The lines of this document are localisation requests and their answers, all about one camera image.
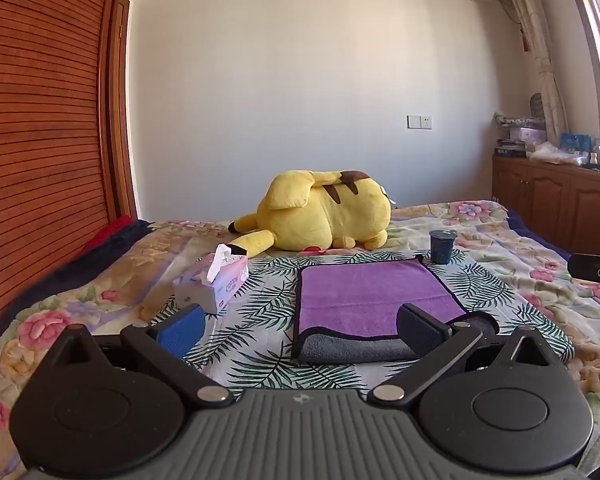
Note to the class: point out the floral flat box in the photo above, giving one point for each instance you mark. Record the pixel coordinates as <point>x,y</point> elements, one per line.
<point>520,120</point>

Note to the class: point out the dark blue blanket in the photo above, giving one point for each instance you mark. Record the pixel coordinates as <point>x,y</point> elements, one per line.
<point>95,260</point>

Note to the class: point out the white wall socket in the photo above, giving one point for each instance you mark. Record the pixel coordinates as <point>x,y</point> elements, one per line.
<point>419,121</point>

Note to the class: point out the purple towel with grey underside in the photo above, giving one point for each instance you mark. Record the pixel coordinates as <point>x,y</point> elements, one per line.
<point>375,295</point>

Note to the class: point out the patterned cream curtain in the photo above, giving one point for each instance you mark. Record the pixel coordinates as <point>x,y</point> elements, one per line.
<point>545,55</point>

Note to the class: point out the stack of books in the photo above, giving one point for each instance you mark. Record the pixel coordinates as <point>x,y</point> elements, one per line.
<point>511,147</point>

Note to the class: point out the wooden slatted wardrobe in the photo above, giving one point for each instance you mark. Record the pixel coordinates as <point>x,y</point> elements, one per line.
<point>35,135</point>

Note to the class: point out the red cloth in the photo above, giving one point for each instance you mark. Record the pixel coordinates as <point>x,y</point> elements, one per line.
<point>110,232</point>

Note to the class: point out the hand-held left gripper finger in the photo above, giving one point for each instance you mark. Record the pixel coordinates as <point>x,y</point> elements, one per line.
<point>180,332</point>

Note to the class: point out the wooden cabinet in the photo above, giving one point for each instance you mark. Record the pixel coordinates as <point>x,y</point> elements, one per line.
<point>555,200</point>

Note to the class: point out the yellow plush toy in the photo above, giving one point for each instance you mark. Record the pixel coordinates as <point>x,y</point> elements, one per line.
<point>325,210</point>

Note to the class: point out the tissue box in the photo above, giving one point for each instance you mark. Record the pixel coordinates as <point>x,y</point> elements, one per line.
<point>215,282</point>

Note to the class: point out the blue box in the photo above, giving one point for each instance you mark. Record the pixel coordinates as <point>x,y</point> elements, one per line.
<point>575,142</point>

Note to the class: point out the leaf-printed cloth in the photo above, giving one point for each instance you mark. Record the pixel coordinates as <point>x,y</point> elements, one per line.
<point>260,320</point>

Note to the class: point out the wooden window frame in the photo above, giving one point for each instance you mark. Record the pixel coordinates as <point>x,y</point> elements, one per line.
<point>592,45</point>

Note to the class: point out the lilac box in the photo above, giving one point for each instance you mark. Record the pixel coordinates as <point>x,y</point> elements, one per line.
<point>527,135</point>

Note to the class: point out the clear plastic bag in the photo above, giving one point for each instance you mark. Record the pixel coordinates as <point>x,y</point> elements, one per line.
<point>555,152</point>

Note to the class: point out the dark blue cup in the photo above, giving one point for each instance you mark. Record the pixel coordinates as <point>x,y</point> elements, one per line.
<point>442,247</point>

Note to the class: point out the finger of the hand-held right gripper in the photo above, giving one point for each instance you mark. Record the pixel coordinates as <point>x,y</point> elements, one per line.
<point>592,267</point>

